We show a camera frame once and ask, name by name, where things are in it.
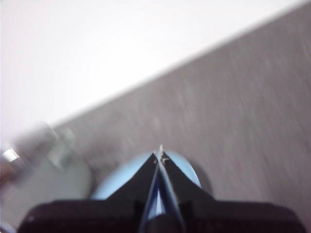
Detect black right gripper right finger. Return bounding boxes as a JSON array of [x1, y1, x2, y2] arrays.
[[159, 144, 216, 233]]

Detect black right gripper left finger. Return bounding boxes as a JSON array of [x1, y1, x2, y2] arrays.
[[104, 151, 160, 233]]

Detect blue round plate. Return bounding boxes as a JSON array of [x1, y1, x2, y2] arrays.
[[93, 150, 202, 216]]

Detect pale green electric steamer pot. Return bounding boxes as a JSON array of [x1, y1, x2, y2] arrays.
[[0, 121, 93, 233]]

